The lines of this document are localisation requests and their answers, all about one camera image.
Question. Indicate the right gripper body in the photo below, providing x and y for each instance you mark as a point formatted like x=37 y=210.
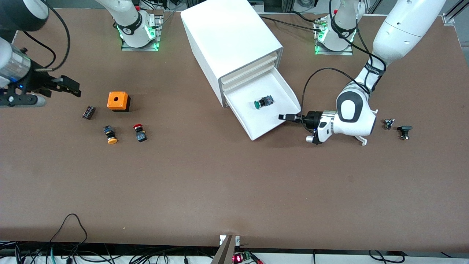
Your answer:
x=36 y=79

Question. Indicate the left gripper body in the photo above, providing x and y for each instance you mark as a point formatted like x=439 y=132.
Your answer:
x=312 y=118

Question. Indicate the white lowest drawer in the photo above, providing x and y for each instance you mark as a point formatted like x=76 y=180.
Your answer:
x=263 y=121

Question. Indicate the green push button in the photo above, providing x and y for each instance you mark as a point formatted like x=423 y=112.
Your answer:
x=264 y=101

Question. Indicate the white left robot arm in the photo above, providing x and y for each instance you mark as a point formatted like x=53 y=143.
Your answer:
x=403 y=29

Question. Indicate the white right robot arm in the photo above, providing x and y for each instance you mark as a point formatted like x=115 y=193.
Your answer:
x=128 y=22

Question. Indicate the white middle drawer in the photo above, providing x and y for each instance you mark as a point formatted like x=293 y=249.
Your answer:
x=238 y=83

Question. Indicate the yellow push button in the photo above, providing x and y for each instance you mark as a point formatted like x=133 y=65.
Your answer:
x=110 y=135

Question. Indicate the black push button part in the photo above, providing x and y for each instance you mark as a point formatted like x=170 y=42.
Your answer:
x=404 y=129

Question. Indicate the red push button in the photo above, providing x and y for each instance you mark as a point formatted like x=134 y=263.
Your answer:
x=140 y=134

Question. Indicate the white drawer cabinet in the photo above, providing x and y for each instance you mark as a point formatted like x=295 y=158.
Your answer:
x=227 y=36

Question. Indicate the small black contact block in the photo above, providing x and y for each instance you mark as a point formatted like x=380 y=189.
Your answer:
x=89 y=112

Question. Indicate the white curved plastic arc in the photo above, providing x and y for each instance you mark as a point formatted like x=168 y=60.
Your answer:
x=362 y=140

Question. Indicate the orange box with hole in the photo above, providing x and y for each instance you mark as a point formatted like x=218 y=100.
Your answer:
x=117 y=99

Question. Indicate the circuit board with red light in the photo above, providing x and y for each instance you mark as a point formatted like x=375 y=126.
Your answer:
x=242 y=257

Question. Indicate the small grey switch part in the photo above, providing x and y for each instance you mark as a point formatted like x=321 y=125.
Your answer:
x=388 y=124

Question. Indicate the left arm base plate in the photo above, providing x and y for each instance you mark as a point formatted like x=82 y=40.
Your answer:
x=350 y=51

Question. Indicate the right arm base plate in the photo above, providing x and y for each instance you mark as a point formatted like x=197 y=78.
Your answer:
x=158 y=35

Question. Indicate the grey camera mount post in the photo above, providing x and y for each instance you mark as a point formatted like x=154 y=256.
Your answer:
x=225 y=251

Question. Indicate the aluminium frame profile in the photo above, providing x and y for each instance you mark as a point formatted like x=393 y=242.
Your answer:
x=454 y=9

